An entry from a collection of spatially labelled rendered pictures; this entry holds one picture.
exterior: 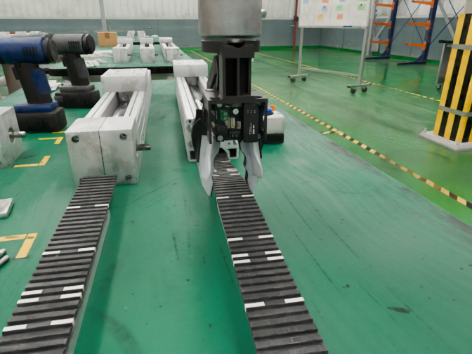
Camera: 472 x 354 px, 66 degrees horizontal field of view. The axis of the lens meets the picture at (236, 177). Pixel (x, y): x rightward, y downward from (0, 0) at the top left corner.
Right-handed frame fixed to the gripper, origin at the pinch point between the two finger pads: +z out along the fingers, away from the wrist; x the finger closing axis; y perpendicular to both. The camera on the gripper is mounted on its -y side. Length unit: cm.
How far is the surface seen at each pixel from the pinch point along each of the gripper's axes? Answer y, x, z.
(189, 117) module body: -19.5, -4.2, -5.5
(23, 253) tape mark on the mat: 8.6, -25.9, 3.0
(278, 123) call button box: -26.6, 15.4, -1.5
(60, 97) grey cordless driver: -74, -41, -1
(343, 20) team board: -531, 271, -27
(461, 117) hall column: -223, 243, 54
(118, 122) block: -14.1, -16.5, -6.5
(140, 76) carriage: -51, -15, -9
